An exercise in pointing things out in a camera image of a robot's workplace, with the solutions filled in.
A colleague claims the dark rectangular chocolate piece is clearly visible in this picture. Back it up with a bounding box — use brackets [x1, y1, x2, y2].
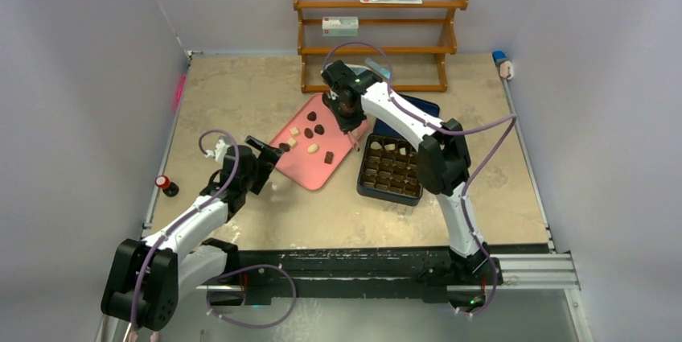
[324, 151, 335, 164]

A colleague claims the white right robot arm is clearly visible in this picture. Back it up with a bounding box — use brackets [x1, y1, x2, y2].
[321, 60, 489, 283]

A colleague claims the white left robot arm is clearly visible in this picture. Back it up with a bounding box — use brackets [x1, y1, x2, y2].
[101, 131, 284, 332]

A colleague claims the dark oval chocolate piece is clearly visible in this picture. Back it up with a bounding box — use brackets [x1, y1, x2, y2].
[278, 142, 290, 152]

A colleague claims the blue chocolate tin box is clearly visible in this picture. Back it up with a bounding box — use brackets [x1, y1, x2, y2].
[356, 133, 423, 207]

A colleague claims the light blue oval package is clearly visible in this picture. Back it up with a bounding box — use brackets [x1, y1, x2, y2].
[349, 64, 373, 76]

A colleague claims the pink plastic tray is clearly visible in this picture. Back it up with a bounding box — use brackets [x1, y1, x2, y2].
[269, 94, 369, 191]

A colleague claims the light blue small tube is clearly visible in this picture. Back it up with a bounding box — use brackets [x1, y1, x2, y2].
[364, 58, 392, 80]

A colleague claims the white green small box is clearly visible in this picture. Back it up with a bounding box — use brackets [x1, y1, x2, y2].
[321, 17, 359, 37]

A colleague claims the dark blue tin lid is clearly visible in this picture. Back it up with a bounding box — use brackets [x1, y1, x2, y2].
[372, 93, 440, 138]

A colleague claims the red black button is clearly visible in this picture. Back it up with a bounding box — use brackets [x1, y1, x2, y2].
[154, 175, 179, 197]

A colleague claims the wooden shelf rack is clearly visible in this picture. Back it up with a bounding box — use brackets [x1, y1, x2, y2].
[293, 0, 470, 93]

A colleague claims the blue white corner device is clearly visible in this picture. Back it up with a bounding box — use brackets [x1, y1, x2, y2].
[491, 51, 514, 80]

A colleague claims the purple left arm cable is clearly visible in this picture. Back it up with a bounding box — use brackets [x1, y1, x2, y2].
[130, 129, 298, 330]

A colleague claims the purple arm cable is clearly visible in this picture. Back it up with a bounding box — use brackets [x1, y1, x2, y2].
[322, 42, 518, 318]
[130, 129, 298, 330]

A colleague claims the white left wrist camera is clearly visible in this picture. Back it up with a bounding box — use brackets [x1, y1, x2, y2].
[205, 137, 232, 163]

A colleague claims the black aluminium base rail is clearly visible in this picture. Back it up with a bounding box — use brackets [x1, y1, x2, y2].
[109, 245, 579, 309]

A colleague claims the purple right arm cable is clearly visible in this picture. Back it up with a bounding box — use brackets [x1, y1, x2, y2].
[322, 42, 518, 318]

